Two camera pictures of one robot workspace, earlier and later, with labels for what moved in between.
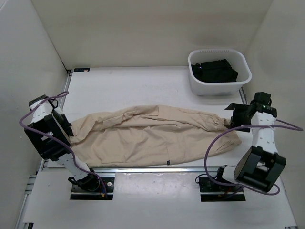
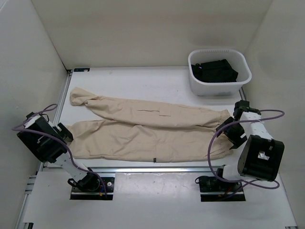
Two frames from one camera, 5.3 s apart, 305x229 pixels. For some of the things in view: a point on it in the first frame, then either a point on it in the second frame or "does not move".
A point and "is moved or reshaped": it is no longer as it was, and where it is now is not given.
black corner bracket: (81, 69) does not move
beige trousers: (148, 135) is moved or reshaped
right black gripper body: (239, 117) to (233, 132)
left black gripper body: (63, 121) to (65, 132)
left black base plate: (78, 193) does not move
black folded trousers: (215, 71) does not move
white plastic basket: (238, 59) does not move
